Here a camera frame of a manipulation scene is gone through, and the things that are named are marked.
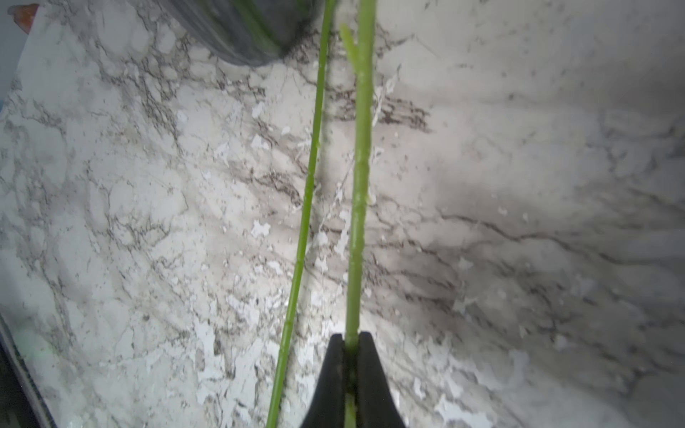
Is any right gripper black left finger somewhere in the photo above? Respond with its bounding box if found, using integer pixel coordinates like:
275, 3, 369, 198
301, 333, 348, 428

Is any light blue flower stem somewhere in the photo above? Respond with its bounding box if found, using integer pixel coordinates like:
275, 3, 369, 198
341, 0, 376, 427
265, 0, 336, 428

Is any pink ribbed glass vase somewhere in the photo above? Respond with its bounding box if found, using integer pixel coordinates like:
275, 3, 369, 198
162, 0, 323, 67

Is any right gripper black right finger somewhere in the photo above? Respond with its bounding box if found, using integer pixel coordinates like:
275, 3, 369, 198
356, 332, 406, 428

